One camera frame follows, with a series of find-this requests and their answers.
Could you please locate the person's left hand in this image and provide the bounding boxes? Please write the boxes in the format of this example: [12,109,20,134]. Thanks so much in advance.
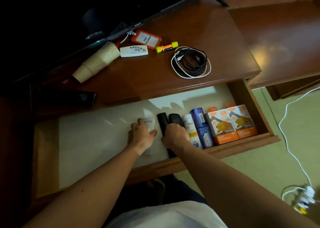
[127,118,158,156]

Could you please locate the person's right hand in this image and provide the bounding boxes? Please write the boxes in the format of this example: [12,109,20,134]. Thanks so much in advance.
[161,123,191,150]

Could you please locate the black handheld device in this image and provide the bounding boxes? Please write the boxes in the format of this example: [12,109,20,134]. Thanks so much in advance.
[168,113,183,127]

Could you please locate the clear plastic packet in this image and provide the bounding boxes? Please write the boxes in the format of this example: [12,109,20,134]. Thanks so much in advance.
[137,118,157,157]

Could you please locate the person's right forearm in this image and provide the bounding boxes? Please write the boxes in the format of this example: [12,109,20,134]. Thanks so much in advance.
[175,141,320,228]

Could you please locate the person's left forearm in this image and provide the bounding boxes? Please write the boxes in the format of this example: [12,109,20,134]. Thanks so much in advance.
[22,145,148,228]

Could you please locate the black tube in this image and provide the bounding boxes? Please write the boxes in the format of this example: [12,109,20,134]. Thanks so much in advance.
[157,112,177,159]

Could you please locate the white spray bottle yellow label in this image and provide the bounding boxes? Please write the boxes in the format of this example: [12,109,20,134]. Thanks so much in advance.
[183,114,203,150]

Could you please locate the blue patterned spray can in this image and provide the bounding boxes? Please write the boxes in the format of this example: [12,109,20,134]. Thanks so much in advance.
[191,107,215,149]

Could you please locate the white orange charger box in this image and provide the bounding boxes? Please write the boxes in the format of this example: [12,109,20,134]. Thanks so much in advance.
[205,107,240,146]
[226,102,258,139]

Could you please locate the brown wooden desk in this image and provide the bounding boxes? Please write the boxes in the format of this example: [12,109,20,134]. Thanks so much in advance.
[30,0,262,121]

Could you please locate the white drawer liner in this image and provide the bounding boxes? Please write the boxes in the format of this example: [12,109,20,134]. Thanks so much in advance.
[59,85,235,189]

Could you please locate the dark trousers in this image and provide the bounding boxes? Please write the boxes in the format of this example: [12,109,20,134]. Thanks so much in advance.
[102,174,208,228]

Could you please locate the black glossy device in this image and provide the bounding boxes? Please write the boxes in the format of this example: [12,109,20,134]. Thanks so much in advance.
[37,86,97,108]

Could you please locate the wooden drawer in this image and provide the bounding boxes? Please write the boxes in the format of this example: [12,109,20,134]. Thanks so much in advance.
[31,79,280,201]

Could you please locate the yellow orange flashlight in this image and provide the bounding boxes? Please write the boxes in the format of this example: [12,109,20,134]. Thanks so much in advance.
[155,41,179,54]

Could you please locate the white shirt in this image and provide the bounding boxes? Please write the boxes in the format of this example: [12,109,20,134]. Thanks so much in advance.
[105,201,228,228]

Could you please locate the white remote control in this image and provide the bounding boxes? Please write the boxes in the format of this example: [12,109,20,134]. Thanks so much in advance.
[120,45,149,58]

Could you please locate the stack of paper cups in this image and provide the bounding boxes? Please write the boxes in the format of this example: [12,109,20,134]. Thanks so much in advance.
[72,42,121,84]

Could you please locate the orange card holder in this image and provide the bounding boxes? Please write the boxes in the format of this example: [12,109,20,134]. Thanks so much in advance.
[130,29,162,50]

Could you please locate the brown wooden side table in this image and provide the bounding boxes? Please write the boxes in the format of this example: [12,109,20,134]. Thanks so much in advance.
[229,0,320,101]

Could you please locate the black television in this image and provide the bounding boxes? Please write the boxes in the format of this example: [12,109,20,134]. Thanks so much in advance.
[0,0,223,83]

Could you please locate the white power strip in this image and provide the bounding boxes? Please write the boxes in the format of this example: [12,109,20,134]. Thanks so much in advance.
[281,184,320,216]

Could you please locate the coiled white cable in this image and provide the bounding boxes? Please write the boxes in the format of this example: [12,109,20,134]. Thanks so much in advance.
[171,46,212,79]

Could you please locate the coiled black cable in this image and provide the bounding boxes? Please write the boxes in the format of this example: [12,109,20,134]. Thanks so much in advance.
[175,48,208,76]

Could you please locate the white lanyard clip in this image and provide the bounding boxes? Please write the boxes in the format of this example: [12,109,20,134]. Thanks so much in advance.
[115,31,137,48]

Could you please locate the long white power cable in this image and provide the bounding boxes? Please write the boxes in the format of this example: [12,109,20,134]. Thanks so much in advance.
[278,86,320,188]

